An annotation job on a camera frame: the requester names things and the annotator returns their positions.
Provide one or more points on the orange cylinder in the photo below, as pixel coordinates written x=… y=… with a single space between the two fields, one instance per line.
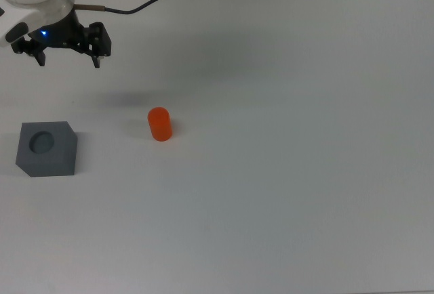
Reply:
x=160 y=124

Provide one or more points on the grey block with round hole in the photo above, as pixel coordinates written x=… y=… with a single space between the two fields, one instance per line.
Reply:
x=57 y=158

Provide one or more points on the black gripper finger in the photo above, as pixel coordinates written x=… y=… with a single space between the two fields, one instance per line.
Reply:
x=100 y=41
x=32 y=48

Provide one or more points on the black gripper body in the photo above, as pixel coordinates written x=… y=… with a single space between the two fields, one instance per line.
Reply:
x=64 y=33

